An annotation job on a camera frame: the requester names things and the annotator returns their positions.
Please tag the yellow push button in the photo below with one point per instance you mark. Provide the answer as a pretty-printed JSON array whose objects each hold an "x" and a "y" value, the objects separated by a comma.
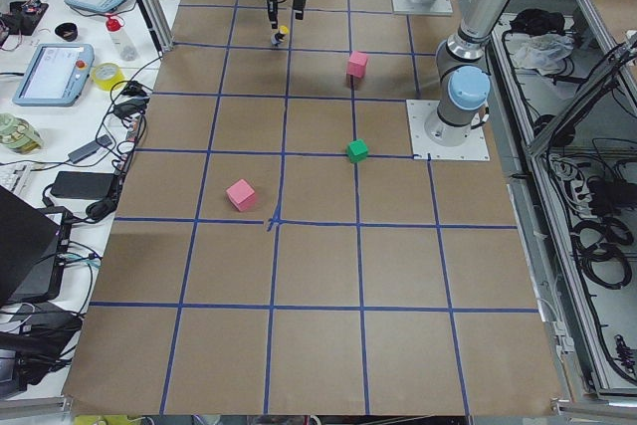
[{"x": 280, "y": 36}]

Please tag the pink foam cube centre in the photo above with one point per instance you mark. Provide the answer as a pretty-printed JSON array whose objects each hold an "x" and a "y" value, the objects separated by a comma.
[{"x": 357, "y": 64}]

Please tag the pink foam cube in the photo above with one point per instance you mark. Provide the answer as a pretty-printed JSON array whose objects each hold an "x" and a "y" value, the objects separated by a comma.
[
  {"x": 357, "y": 64},
  {"x": 242, "y": 195}
]

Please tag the clear squeeze bottle red cap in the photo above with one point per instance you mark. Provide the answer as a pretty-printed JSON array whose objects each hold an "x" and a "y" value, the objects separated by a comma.
[{"x": 121, "y": 41}]

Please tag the green foam cube centre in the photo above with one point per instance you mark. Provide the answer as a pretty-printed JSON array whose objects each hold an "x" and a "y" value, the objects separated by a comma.
[{"x": 357, "y": 150}]

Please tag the yellow tape roll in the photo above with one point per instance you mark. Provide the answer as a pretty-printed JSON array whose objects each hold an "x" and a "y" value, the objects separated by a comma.
[{"x": 108, "y": 76}]

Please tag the black bowl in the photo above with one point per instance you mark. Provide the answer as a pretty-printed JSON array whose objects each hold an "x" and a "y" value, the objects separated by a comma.
[{"x": 67, "y": 31}]

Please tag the teach pendant tablet near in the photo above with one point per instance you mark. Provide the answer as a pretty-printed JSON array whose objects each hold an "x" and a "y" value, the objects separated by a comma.
[{"x": 56, "y": 75}]

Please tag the crumpled white cloth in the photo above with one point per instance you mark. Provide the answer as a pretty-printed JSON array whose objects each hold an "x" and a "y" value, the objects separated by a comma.
[{"x": 545, "y": 53}]

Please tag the brown paper table cover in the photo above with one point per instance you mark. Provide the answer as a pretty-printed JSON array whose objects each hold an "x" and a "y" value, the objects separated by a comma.
[{"x": 391, "y": 286}]

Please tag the black power adapter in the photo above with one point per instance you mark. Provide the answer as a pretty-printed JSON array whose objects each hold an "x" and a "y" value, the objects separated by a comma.
[{"x": 82, "y": 185}]

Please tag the black laptop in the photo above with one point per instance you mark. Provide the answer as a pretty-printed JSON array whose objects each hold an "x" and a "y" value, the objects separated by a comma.
[{"x": 33, "y": 242}]

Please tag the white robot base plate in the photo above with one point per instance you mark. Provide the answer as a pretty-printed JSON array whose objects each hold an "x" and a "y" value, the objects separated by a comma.
[{"x": 433, "y": 139}]

